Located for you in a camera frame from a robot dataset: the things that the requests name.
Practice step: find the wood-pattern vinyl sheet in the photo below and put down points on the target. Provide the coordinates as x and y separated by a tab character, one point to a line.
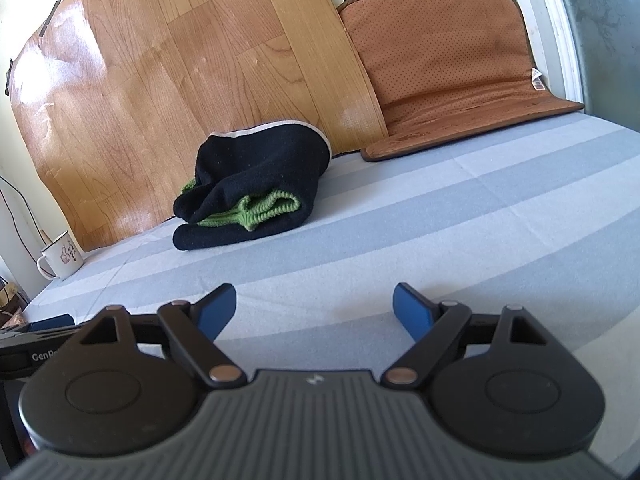
175	85

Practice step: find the frosted glass door pane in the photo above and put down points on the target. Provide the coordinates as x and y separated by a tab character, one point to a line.
610	50

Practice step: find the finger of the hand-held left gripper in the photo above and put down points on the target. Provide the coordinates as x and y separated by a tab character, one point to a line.
50	321

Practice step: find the white enamel mug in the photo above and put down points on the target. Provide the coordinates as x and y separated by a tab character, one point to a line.
62	257

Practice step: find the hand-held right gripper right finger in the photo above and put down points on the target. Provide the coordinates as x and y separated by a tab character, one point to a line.
412	310

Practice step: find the blue white striped bed sheet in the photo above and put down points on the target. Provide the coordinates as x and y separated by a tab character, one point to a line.
425	220

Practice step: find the white door frame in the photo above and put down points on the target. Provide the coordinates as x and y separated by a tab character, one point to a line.
555	35

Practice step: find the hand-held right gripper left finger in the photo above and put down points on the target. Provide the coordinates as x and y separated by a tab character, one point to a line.
217	310

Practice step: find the navy green knit sweater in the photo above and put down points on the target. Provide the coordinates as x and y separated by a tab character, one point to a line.
260	170

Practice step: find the brown perforated seat cushion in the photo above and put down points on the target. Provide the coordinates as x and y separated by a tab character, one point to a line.
440	55

